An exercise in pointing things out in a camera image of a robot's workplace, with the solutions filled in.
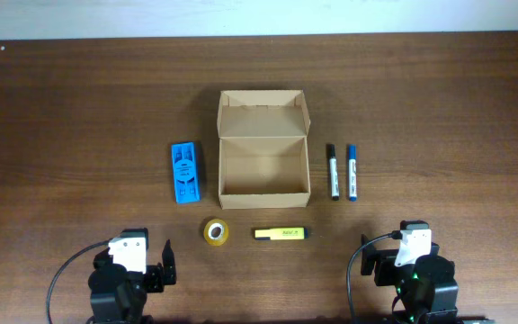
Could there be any black right camera cable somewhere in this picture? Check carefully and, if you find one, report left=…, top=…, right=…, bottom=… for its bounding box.
left=346, top=230, right=403, bottom=324

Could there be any black camera cable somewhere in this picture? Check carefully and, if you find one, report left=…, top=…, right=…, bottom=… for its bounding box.
left=346, top=230, right=403, bottom=324
left=45, top=240, right=111, bottom=324

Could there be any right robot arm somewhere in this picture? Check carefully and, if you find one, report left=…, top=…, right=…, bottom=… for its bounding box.
left=361, top=220, right=459, bottom=324

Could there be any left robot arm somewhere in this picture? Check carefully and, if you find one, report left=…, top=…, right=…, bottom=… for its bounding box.
left=88, top=228, right=177, bottom=324

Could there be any open cardboard box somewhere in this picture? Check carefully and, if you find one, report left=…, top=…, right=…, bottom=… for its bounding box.
left=217, top=90, right=311, bottom=210

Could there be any blue whiteboard marker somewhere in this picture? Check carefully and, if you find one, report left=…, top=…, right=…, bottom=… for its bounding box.
left=348, top=145, right=358, bottom=202

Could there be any yellow tape roll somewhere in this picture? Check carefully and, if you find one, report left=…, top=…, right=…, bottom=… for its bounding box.
left=203, top=219, right=229, bottom=247

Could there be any black whiteboard marker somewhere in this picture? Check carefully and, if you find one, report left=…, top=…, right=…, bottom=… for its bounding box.
left=326, top=144, right=340, bottom=201

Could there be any yellow highlighter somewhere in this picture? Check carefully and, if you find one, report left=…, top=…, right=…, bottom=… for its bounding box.
left=254, top=227, right=308, bottom=240

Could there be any black left camera cable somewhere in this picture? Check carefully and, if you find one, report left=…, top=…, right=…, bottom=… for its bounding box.
left=45, top=240, right=111, bottom=324

